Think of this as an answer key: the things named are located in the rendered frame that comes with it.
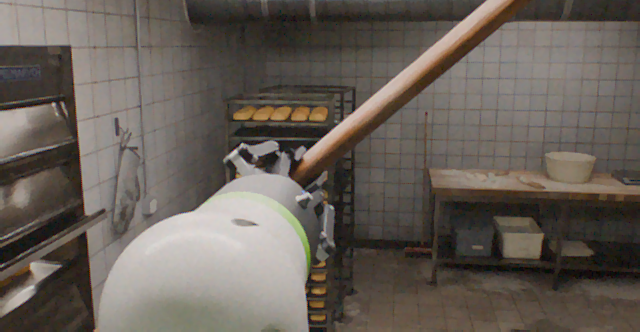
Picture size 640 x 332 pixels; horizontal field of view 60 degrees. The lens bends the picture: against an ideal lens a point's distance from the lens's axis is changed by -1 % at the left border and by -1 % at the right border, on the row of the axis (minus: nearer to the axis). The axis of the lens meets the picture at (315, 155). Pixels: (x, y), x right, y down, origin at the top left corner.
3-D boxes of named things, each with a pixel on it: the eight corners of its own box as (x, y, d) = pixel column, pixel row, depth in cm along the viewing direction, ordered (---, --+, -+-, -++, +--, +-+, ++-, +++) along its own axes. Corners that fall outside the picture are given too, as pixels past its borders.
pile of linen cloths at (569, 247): (557, 256, 498) (557, 248, 497) (546, 246, 524) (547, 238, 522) (594, 257, 497) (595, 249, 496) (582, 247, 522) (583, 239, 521)
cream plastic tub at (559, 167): (549, 183, 489) (551, 160, 485) (538, 173, 530) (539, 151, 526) (600, 185, 483) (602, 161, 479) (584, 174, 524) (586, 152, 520)
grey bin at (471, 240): (452, 255, 502) (454, 230, 497) (448, 237, 550) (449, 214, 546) (493, 257, 497) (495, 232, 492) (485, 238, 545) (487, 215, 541)
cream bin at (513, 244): (501, 258, 496) (503, 232, 491) (491, 239, 544) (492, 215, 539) (542, 259, 491) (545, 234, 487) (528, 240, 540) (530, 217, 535)
